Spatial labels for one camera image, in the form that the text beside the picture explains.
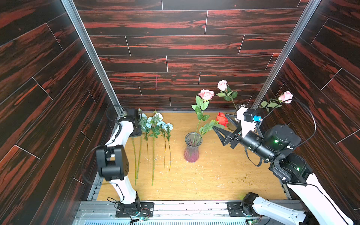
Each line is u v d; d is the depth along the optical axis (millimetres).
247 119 396
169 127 1077
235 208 746
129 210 677
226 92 822
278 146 359
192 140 826
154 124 1075
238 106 961
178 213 735
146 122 1079
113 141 516
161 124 1079
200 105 749
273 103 788
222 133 457
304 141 721
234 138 435
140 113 1139
